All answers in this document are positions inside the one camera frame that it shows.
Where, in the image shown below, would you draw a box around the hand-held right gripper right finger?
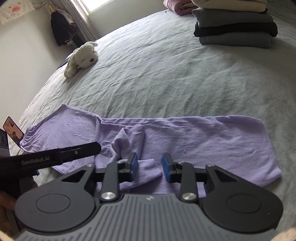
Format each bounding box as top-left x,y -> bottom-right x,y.
162,153 -> 239,202

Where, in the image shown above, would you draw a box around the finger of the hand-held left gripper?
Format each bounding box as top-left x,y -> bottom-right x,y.
54,141 -> 102,164

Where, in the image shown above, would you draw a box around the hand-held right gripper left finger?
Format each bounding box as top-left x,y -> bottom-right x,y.
61,152 -> 138,202

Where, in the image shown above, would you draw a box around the purple long-sleeved shirt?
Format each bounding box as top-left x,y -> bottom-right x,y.
19,104 -> 282,199

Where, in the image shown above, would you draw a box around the dark hanging clothes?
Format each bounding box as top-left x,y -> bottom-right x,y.
50,10 -> 78,47

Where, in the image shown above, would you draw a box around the smartphone with lit screen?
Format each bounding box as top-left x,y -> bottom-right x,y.
3,116 -> 24,149

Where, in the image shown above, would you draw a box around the white plush dog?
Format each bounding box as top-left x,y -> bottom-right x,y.
64,42 -> 98,78

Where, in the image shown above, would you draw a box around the grey patterned curtain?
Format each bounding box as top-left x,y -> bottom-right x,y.
50,0 -> 99,45

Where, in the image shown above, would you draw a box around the grey folded knit garment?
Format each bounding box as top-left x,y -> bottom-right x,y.
199,32 -> 271,49

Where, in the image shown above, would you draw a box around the black folded garment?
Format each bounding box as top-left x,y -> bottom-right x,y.
194,22 -> 278,37

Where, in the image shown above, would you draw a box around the pink folded quilt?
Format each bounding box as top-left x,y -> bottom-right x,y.
163,0 -> 197,16

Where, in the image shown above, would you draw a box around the dark grey folded garment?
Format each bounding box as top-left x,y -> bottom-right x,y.
192,8 -> 274,28

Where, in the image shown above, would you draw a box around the white wall hanging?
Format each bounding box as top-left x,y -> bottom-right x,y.
0,0 -> 36,25

